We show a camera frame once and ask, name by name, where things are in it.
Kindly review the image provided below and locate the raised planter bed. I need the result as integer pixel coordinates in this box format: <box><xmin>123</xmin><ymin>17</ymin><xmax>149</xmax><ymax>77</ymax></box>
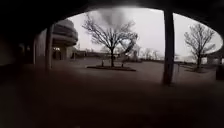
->
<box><xmin>86</xmin><ymin>64</ymin><xmax>137</xmax><ymax>73</ymax></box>

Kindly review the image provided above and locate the slanted sculpture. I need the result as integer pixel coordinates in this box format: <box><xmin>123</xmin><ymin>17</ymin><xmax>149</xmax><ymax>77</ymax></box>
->
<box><xmin>117</xmin><ymin>35</ymin><xmax>138</xmax><ymax>58</ymax></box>

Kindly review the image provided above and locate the row of low buildings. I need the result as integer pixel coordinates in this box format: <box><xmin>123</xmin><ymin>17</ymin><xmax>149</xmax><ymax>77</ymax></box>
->
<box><xmin>72</xmin><ymin>49</ymin><xmax>111</xmax><ymax>61</ymax></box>

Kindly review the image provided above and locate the large bare tree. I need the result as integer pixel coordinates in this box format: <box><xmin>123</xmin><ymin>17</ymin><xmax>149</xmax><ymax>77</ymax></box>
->
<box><xmin>81</xmin><ymin>13</ymin><xmax>139</xmax><ymax>68</ymax></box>

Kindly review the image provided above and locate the red brick plaza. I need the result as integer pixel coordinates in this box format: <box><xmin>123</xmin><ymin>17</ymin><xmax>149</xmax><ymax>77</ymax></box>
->
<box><xmin>0</xmin><ymin>58</ymin><xmax>224</xmax><ymax>128</ymax></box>

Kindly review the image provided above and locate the grey building with round balconies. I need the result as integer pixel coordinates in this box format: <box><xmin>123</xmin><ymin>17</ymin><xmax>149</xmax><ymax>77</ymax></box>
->
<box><xmin>0</xmin><ymin>0</ymin><xmax>224</xmax><ymax>73</ymax></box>

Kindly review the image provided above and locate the concrete pillar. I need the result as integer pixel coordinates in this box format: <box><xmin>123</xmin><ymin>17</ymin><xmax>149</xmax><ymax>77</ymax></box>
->
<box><xmin>161</xmin><ymin>9</ymin><xmax>176</xmax><ymax>86</ymax></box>
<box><xmin>44</xmin><ymin>25</ymin><xmax>55</xmax><ymax>71</ymax></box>

